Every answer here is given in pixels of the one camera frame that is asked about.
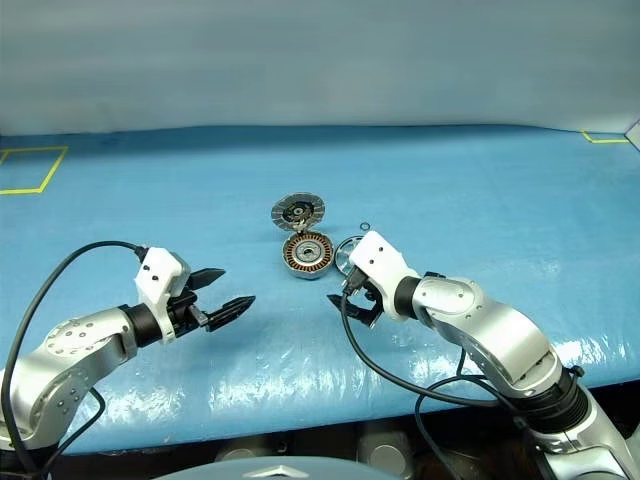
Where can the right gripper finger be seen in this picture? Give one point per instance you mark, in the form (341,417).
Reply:
(337,301)
(361,317)

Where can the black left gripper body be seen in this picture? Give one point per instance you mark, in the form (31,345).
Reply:
(186,312)

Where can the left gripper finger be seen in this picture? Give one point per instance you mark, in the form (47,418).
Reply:
(230,312)
(207,277)

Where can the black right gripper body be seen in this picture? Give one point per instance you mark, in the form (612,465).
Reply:
(369,300)

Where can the silver motor stator housing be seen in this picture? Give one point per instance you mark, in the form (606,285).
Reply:
(306,252)

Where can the silver motor end cover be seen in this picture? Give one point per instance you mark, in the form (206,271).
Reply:
(299,213)

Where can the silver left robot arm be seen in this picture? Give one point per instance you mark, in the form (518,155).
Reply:
(75,350)

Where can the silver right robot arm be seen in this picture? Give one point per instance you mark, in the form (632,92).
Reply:
(500,325)

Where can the silver spoked motor rotor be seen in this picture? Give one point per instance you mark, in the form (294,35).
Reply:
(344,260)

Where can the grey rounded housing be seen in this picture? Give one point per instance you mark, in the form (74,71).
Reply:
(237,455)
(385,452)

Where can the grey robot torso with emblem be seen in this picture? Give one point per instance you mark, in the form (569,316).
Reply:
(295,472)

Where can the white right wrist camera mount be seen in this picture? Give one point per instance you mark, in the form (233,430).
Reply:
(380,260)

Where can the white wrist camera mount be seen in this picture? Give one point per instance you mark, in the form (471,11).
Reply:
(160,270)
(380,260)

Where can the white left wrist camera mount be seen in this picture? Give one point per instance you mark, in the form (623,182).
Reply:
(160,270)

